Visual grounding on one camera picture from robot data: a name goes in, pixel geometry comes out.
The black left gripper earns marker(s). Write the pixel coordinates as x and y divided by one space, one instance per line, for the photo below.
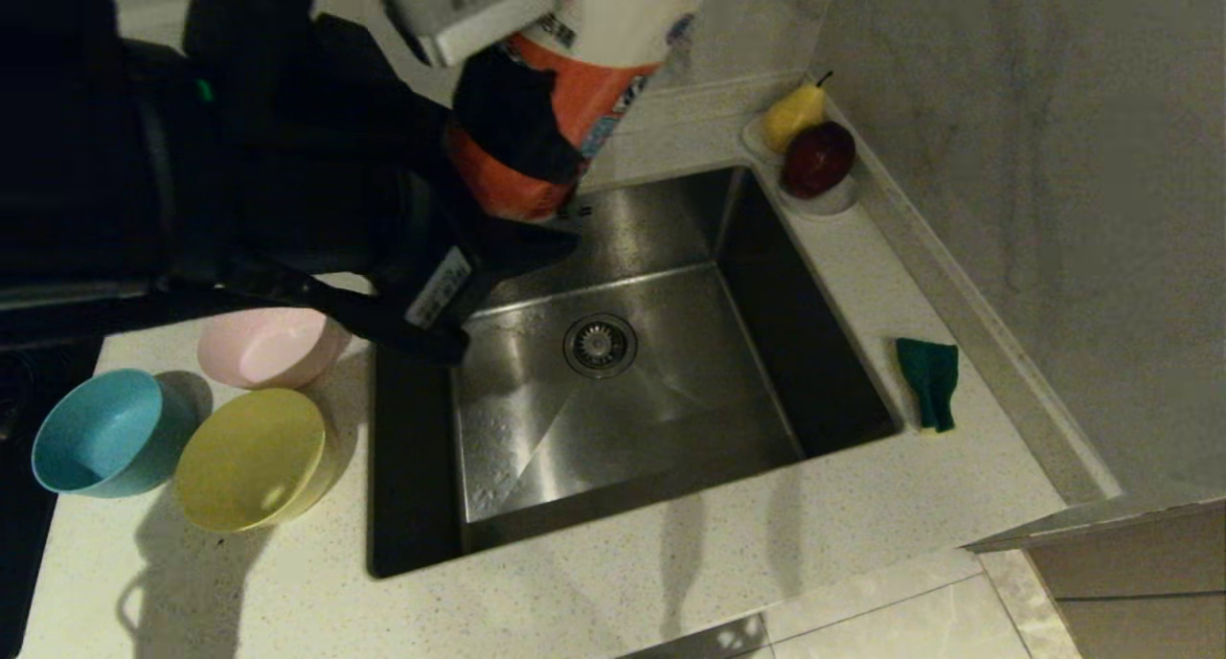
335 161

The orange yellow detergent bottle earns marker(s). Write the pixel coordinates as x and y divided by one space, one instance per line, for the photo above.
613 36

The stainless steel sink basin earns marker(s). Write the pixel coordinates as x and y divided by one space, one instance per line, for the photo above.
670 400

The green and yellow sponge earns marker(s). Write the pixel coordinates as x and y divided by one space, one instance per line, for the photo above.
927 376

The round metal drain strainer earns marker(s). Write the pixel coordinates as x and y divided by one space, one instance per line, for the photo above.
601 345

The small white dish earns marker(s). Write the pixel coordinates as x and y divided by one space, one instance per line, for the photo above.
833 204
753 140

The yellow pear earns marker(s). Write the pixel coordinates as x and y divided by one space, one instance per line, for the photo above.
790 121

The pink plastic bowl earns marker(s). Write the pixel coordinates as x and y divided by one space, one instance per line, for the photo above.
278 352

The dark red apple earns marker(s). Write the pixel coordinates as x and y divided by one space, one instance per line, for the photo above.
817 159

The yellow plastic bowl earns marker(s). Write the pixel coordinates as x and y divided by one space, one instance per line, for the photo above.
244 458

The blue plastic bowl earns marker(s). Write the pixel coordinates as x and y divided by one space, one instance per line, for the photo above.
101 439

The black glass cooktop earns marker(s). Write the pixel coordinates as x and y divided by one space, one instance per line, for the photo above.
19 563

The light wood cabinet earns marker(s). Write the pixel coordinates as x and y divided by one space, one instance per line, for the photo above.
1149 587

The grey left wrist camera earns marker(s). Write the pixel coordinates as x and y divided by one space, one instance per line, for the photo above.
469 12

